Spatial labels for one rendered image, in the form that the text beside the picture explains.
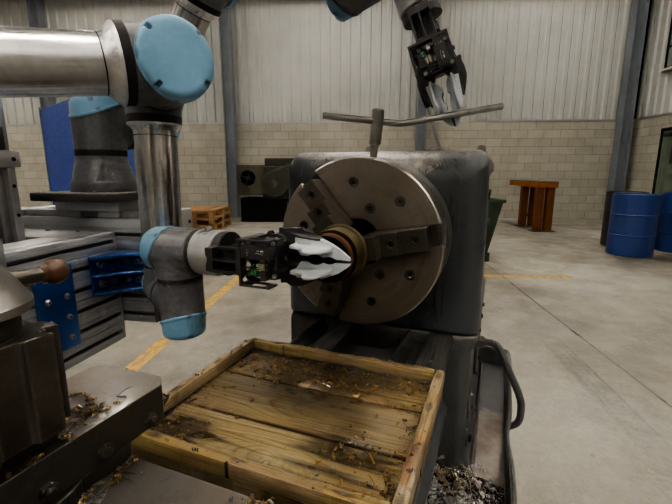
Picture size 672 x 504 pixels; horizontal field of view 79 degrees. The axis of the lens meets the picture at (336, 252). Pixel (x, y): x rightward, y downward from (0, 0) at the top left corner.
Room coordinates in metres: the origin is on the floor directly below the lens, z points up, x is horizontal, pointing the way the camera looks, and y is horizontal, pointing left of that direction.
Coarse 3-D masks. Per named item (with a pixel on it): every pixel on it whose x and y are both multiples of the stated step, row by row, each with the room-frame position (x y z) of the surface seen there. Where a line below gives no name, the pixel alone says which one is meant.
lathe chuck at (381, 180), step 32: (352, 160) 0.74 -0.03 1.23; (384, 160) 0.72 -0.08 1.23; (352, 192) 0.74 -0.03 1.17; (384, 192) 0.72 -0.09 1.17; (416, 192) 0.70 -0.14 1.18; (288, 224) 0.79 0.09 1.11; (384, 224) 0.72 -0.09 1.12; (416, 224) 0.70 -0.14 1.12; (448, 224) 0.76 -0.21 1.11; (416, 256) 0.70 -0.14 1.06; (352, 288) 0.74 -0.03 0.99; (384, 288) 0.72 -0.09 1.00; (416, 288) 0.70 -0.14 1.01; (352, 320) 0.74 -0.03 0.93; (384, 320) 0.72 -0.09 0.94
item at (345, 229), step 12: (336, 228) 0.64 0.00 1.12; (348, 228) 0.65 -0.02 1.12; (336, 240) 0.60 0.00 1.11; (348, 240) 0.62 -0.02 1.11; (360, 240) 0.65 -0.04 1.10; (348, 252) 0.60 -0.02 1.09; (360, 252) 0.63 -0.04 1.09; (360, 264) 0.64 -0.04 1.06; (336, 276) 0.60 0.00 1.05; (348, 276) 0.62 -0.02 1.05
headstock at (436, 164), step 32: (320, 160) 0.96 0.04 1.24; (416, 160) 0.87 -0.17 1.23; (448, 160) 0.85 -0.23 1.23; (480, 160) 0.82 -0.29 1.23; (448, 192) 0.83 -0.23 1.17; (480, 192) 0.82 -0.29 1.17; (480, 224) 0.82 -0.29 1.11; (480, 256) 0.82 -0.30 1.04; (448, 288) 0.83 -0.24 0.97; (480, 288) 0.82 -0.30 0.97; (416, 320) 0.85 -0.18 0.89; (448, 320) 0.83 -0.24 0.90; (480, 320) 0.84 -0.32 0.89
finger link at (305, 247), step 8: (296, 240) 0.61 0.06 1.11; (304, 240) 0.60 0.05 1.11; (312, 240) 0.60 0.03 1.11; (320, 240) 0.59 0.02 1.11; (296, 248) 0.58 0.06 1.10; (304, 248) 0.57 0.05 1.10; (312, 248) 0.58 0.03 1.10; (320, 248) 0.58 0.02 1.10; (328, 248) 0.58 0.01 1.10; (336, 248) 0.58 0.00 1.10; (328, 256) 0.59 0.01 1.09; (336, 256) 0.58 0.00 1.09; (344, 256) 0.58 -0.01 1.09
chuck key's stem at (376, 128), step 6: (372, 114) 0.77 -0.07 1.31; (378, 114) 0.76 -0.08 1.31; (378, 120) 0.76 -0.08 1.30; (372, 126) 0.77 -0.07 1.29; (378, 126) 0.76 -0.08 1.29; (372, 132) 0.77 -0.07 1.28; (378, 132) 0.76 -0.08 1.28; (372, 138) 0.77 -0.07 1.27; (378, 138) 0.77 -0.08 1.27; (372, 144) 0.77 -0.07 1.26; (378, 144) 0.77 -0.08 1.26; (372, 150) 0.77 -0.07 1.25; (372, 156) 0.77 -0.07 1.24
